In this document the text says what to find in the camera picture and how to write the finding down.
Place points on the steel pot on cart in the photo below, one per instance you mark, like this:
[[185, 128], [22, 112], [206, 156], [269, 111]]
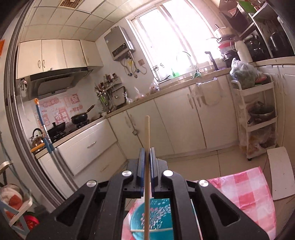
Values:
[[260, 113]]

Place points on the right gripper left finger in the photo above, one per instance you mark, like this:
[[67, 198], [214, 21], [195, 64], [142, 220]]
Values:
[[96, 210]]

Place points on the red white checkered tablecloth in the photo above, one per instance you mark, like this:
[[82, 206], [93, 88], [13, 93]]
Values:
[[248, 190]]

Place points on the white thermos jug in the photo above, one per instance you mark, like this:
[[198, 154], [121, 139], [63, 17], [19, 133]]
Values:
[[243, 52]]

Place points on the grey wall water heater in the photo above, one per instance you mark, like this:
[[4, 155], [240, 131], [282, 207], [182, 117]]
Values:
[[118, 43]]

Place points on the green vegetables plastic bag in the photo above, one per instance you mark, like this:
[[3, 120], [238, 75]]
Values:
[[244, 73]]

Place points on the black frying pan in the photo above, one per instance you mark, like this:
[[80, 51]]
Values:
[[80, 118]]

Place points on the black range hood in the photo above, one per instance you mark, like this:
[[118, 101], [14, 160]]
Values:
[[48, 83]]

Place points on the black wok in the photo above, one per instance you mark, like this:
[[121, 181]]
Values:
[[56, 130]]

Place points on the black faucet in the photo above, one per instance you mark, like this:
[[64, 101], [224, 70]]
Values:
[[212, 59]]

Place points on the teal perforated plastic basket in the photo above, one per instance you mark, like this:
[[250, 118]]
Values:
[[160, 218]]

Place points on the blue handled mop pole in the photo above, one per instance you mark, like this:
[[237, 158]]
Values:
[[55, 154]]

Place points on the utensil rack on wall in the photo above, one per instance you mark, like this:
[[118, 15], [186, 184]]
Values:
[[111, 93]]

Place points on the white board leaning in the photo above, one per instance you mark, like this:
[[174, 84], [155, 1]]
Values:
[[281, 173]]

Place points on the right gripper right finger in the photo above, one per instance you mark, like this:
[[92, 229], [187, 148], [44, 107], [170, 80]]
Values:
[[198, 209]]

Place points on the steel kettle orange handle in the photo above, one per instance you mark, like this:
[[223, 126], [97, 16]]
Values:
[[37, 140]]

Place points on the white rolling shelf cart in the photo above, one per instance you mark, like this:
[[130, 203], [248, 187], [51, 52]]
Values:
[[255, 139]]

